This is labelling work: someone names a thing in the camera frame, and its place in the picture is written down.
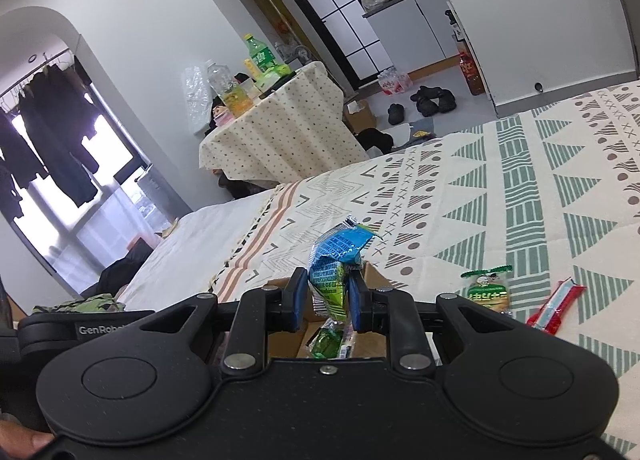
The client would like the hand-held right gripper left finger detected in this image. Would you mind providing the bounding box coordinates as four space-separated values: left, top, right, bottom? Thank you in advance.
137 267 308 372

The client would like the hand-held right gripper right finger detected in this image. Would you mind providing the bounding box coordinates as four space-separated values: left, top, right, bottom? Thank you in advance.
347 270 506 371

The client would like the brown cardboard box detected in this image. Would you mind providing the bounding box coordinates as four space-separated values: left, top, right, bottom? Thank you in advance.
260 262 401 361

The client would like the light green snack packet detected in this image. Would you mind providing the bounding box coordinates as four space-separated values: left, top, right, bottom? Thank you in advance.
306 320 346 360

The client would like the blue and green snack packet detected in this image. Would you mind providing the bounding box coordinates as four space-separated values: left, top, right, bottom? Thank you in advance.
307 221 376 321

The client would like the person's left hand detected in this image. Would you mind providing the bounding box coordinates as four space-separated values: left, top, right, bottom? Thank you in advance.
0 422 53 460

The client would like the camouflage cloth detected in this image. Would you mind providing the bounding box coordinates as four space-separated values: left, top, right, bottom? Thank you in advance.
32 294 126 315

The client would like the dark bag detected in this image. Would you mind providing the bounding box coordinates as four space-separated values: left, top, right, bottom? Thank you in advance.
82 240 153 298

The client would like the white bed sheet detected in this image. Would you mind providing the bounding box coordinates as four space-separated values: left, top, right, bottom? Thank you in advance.
117 187 276 311

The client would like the green-wrapped round biscuit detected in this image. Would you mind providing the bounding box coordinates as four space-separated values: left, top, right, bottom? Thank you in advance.
460 265 513 315

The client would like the black bag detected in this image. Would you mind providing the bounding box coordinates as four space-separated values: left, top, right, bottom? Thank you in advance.
357 127 396 155

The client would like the table with dotted cream cloth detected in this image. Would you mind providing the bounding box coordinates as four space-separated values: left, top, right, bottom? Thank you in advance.
199 61 368 191

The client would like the patterned bed cover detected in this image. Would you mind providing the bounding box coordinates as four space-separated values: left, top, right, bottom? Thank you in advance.
210 80 640 460

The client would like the small cardboard box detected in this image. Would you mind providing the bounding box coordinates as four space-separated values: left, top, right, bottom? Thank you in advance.
342 100 378 135

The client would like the hanging dark garment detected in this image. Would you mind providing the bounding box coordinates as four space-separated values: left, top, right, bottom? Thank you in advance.
0 104 48 218

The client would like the red white snack packet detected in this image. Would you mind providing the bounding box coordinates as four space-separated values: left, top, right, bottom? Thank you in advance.
526 279 586 335

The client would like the hanging black coat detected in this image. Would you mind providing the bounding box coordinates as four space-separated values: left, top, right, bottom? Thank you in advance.
17 57 101 208

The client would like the pack of water bottles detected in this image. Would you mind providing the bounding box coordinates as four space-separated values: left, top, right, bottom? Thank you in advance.
377 67 413 95

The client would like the clear bottle with yellow drink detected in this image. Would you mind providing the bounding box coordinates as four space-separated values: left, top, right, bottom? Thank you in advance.
206 60 248 118

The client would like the green soda bottle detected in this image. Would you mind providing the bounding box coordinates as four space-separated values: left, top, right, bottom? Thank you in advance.
243 34 278 75

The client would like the red printed carton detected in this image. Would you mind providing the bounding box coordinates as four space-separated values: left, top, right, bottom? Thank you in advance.
457 37 486 95

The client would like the white kitchen cabinet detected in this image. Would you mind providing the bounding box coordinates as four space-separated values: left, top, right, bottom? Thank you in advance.
362 0 473 75

